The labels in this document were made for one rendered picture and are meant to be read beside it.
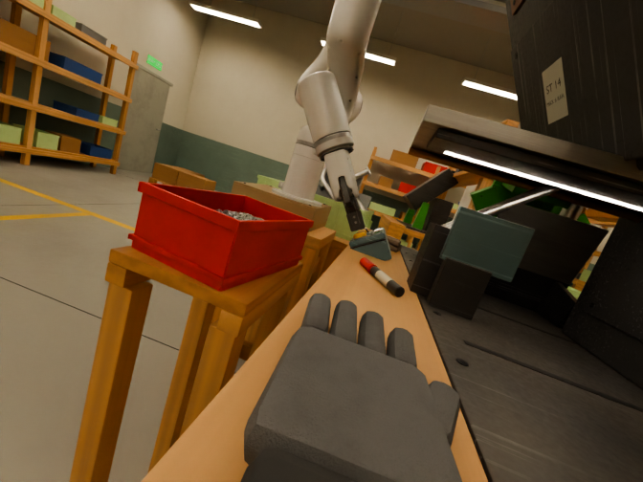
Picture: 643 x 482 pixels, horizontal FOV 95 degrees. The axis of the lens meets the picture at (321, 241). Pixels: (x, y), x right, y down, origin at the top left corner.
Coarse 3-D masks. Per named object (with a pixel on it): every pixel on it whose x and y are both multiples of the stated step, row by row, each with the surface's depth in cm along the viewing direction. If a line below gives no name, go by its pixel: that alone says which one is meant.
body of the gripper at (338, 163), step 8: (328, 152) 61; (336, 152) 60; (344, 152) 61; (328, 160) 61; (336, 160) 60; (344, 160) 60; (328, 168) 61; (336, 168) 60; (344, 168) 60; (352, 168) 63; (328, 176) 61; (336, 176) 60; (344, 176) 60; (352, 176) 61; (336, 184) 60; (352, 184) 60; (336, 192) 61; (352, 192) 60; (336, 200) 62
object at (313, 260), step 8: (304, 248) 95; (328, 248) 122; (304, 256) 95; (312, 256) 95; (320, 256) 118; (304, 264) 95; (312, 264) 96; (320, 264) 119; (304, 272) 96; (312, 272) 102; (320, 272) 122; (304, 280) 96; (312, 280) 121; (296, 288) 97; (304, 288) 98; (296, 296) 97; (288, 304) 98; (216, 312) 104; (288, 312) 98; (248, 344) 133; (240, 352) 133; (248, 352) 132
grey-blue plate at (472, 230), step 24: (456, 216) 40; (480, 216) 39; (456, 240) 40; (480, 240) 39; (504, 240) 39; (528, 240) 38; (456, 264) 40; (480, 264) 40; (504, 264) 39; (432, 288) 42; (456, 288) 40; (480, 288) 40; (456, 312) 40
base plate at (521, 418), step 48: (432, 336) 31; (480, 336) 35; (528, 336) 42; (480, 384) 23; (528, 384) 26; (576, 384) 30; (624, 384) 35; (480, 432) 18; (528, 432) 19; (576, 432) 21; (624, 432) 23; (528, 480) 15; (576, 480) 16; (624, 480) 18
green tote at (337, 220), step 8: (264, 176) 163; (264, 184) 157; (272, 184) 156; (320, 200) 151; (328, 200) 149; (336, 208) 149; (344, 208) 148; (360, 208) 146; (328, 216) 151; (336, 216) 150; (344, 216) 148; (368, 216) 164; (328, 224) 151; (336, 224) 150; (344, 224) 149; (368, 224) 182; (336, 232) 150; (344, 232) 149; (352, 232) 148
